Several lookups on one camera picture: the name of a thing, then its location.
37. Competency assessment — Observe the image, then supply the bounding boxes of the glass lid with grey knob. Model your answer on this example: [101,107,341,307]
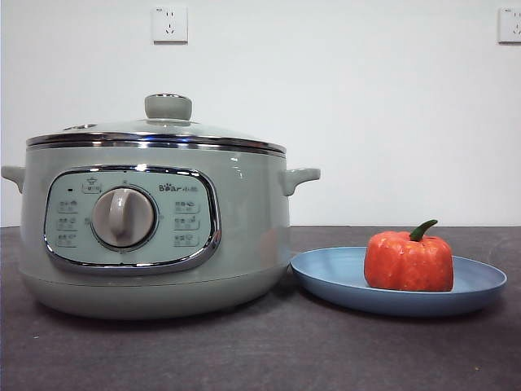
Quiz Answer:
[25,93,287,152]

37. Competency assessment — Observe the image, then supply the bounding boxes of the orange pumpkin with green stem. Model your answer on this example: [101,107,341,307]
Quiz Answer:
[363,219,455,293]

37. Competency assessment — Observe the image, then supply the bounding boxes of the grey-green electric steamer pot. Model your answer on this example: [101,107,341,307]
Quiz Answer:
[0,142,322,320]

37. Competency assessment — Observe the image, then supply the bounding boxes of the blue round plate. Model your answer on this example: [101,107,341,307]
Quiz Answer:
[289,245,509,319]

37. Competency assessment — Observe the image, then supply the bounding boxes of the white wall socket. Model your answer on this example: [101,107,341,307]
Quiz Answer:
[497,6,521,45]
[152,5,190,45]

